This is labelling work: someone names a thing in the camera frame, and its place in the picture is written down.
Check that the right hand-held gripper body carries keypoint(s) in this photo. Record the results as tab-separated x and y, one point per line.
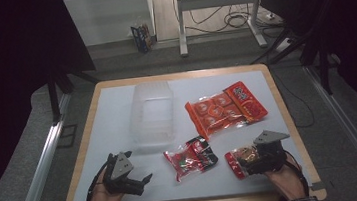
270	151

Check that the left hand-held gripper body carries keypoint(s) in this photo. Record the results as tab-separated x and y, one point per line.
121	168

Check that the red clear snack packet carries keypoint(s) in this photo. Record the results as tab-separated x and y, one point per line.
235	165

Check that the clear plastic container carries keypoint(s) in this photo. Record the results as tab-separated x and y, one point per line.
152	116

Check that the red and black snack packet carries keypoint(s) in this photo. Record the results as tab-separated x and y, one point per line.
189	159

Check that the large orange snack packet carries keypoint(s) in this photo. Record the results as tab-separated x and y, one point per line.
224	109

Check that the person's right hand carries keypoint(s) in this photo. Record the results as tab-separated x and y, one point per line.
287	181

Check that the white table mat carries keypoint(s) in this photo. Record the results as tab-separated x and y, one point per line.
112	127

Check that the dark tape strip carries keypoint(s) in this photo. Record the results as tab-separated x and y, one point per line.
317	186

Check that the dark floor plate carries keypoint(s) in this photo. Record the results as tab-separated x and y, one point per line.
67	136

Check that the black stand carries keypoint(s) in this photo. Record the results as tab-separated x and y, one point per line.
53	100
324	75

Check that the blue paper bag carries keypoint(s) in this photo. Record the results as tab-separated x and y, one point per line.
141	39

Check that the aluminium rail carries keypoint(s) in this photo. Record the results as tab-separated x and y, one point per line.
350	126
40	172

